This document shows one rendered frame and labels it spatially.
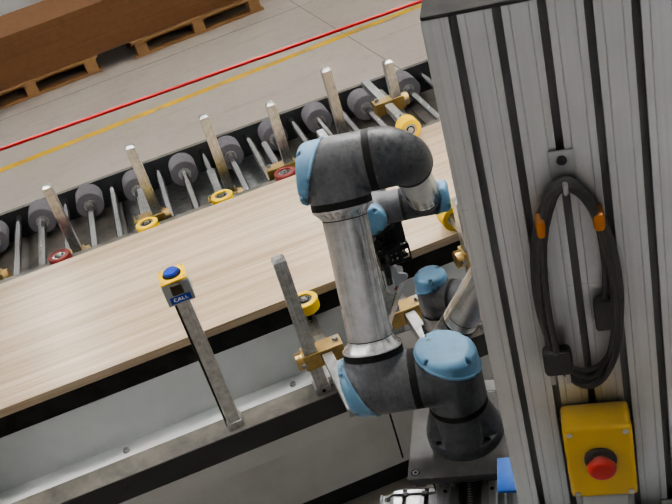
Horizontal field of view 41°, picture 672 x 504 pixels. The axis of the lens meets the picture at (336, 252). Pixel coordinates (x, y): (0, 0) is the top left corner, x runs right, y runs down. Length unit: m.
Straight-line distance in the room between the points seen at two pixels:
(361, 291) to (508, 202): 0.65
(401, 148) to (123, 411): 1.41
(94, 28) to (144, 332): 5.47
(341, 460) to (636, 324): 1.96
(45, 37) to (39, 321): 5.15
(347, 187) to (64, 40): 6.43
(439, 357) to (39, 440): 1.44
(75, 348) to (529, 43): 2.02
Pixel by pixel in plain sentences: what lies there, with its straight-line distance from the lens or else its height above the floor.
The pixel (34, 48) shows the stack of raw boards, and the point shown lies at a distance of 7.94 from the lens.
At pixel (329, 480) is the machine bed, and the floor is 0.15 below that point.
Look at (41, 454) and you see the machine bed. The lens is 2.81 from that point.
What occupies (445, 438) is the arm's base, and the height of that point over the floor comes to 1.09.
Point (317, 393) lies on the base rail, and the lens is 2.54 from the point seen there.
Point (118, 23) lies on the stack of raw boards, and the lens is 7.98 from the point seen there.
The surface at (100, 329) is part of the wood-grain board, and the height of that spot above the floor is 0.90.
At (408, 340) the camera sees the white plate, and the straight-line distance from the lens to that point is 2.53.
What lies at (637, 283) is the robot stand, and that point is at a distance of 1.15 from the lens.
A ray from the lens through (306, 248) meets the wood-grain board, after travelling 2.78.
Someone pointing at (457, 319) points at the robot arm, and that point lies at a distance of 1.86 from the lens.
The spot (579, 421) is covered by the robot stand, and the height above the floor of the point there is 1.47.
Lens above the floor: 2.35
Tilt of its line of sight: 32 degrees down
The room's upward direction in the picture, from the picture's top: 17 degrees counter-clockwise
